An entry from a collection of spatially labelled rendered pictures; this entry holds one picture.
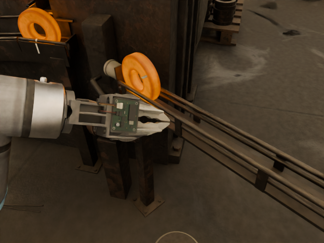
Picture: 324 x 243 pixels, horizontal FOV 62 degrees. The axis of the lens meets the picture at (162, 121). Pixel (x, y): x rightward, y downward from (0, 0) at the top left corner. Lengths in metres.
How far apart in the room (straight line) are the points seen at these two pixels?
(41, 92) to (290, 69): 2.18
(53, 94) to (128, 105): 0.12
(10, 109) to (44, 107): 0.04
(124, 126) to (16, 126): 0.16
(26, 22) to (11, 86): 0.72
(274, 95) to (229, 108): 0.37
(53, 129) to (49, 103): 0.04
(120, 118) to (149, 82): 0.33
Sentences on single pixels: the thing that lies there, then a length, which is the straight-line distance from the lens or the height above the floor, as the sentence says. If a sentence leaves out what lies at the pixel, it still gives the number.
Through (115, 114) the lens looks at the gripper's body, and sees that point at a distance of 0.44.
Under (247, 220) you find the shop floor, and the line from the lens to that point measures 1.36.
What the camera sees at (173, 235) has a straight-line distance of 0.70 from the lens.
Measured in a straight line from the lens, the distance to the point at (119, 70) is 0.87.
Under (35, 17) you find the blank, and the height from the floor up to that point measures 0.79.
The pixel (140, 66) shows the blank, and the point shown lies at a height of 0.77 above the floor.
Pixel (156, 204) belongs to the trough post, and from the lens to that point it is 1.33.
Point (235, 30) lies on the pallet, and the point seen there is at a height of 0.14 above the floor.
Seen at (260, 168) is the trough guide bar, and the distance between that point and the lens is 0.58.
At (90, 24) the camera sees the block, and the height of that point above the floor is 0.80.
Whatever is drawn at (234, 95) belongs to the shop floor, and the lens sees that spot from 1.99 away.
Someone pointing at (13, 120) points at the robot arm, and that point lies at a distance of 0.43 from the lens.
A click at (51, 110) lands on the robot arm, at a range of 0.42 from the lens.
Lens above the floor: 1.16
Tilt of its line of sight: 43 degrees down
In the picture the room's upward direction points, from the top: straight up
